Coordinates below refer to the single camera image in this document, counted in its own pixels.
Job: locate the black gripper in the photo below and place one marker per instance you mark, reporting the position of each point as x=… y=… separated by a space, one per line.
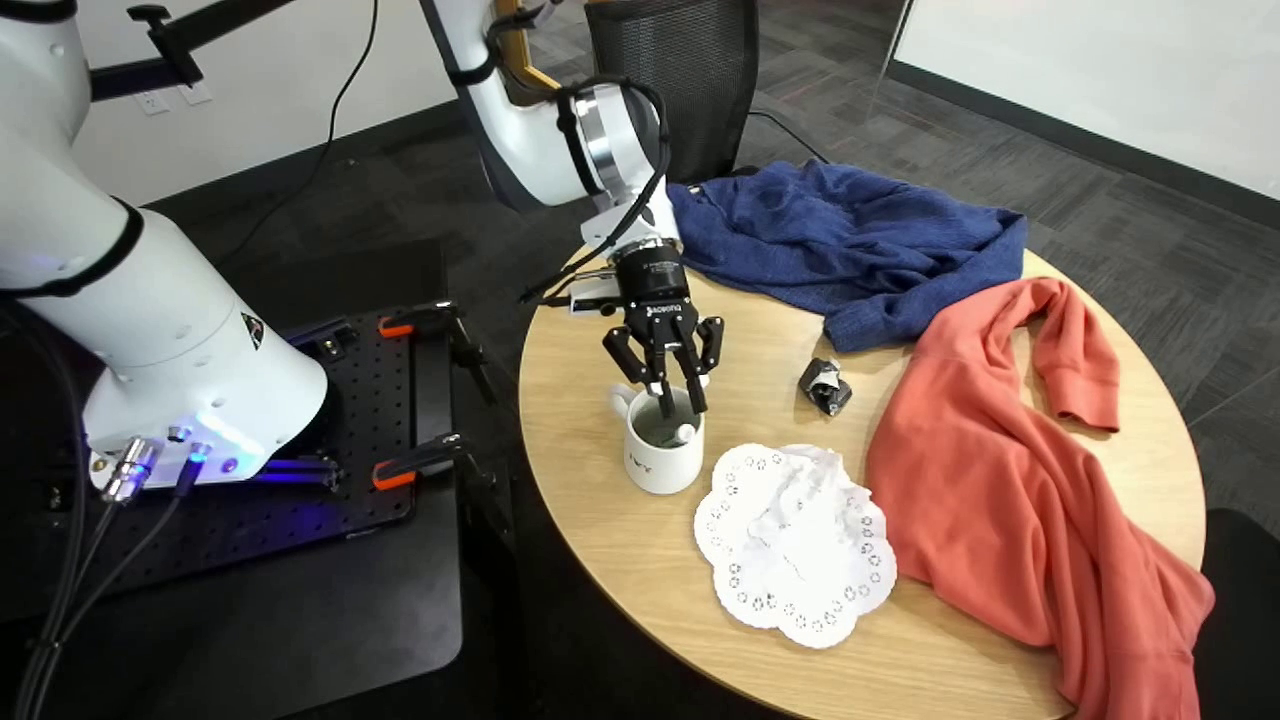
x=663 y=322

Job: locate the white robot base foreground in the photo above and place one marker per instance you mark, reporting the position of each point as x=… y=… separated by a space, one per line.
x=195 y=377

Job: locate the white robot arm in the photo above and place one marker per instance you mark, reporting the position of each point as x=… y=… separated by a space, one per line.
x=595 y=143

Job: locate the white ceramic mug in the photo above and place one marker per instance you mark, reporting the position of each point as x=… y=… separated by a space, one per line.
x=663 y=436

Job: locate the round wooden table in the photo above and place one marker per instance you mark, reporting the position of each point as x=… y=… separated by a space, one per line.
x=913 y=656

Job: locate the navy blue sweater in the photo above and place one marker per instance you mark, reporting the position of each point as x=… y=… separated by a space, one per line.
x=873 y=258

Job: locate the white paper doily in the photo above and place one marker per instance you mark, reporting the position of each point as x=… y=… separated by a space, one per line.
x=792 y=541

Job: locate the black office chair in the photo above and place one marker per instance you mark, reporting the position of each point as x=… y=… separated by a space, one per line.
x=697 y=57

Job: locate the black perforated mounting board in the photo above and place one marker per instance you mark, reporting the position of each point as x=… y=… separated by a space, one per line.
x=172 y=504

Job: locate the orange sweater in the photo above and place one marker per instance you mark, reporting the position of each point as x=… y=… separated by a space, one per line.
x=1010 y=523

